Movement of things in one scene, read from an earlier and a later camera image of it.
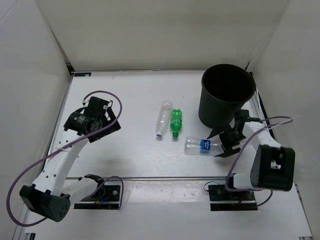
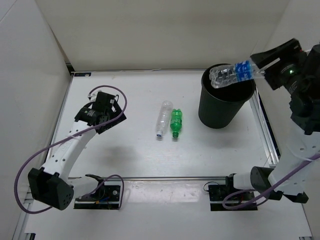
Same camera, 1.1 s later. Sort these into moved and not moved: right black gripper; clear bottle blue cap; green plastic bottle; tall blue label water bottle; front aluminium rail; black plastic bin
Moved: right black gripper; tall blue label water bottle
Not moved: black plastic bin; clear bottle blue cap; green plastic bottle; front aluminium rail
